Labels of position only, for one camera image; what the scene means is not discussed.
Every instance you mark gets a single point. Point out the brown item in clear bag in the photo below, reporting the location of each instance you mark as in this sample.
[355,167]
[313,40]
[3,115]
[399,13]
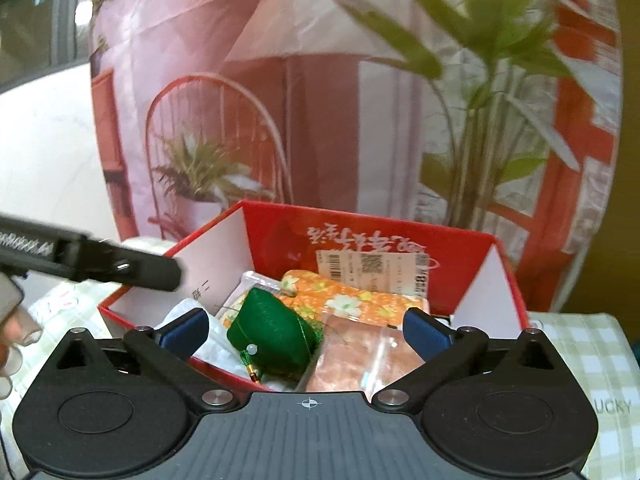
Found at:
[350,360]

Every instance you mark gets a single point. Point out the red cardboard box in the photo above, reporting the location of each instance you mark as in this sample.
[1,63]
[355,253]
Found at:
[450,260]

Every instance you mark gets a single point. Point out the clear plastic packet black content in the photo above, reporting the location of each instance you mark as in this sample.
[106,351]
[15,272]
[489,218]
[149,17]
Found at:
[217,342]

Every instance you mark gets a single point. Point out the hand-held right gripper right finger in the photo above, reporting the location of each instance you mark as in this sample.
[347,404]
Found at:
[425,332]

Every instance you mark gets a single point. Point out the small clear plastic packet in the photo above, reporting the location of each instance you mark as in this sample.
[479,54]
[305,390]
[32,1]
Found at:
[260,281]

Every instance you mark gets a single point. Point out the green checked bunny tablecloth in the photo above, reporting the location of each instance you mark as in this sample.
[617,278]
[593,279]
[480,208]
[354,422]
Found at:
[590,355]

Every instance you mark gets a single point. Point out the orange floral cloth pouch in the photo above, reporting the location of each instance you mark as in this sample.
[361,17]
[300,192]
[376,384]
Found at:
[350,305]

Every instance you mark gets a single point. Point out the green triangular sachet with tassel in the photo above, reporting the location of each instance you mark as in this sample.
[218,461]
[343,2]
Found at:
[270,325]

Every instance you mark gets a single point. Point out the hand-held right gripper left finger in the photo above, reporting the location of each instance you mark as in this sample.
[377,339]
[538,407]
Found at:
[186,331]

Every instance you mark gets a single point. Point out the printed wall poster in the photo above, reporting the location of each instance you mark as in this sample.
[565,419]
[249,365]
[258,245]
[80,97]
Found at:
[325,85]

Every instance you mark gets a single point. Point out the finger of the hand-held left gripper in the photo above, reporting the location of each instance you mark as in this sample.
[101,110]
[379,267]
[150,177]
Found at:
[140,269]

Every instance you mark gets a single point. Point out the person's left hand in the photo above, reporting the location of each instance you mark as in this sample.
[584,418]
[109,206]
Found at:
[19,331]

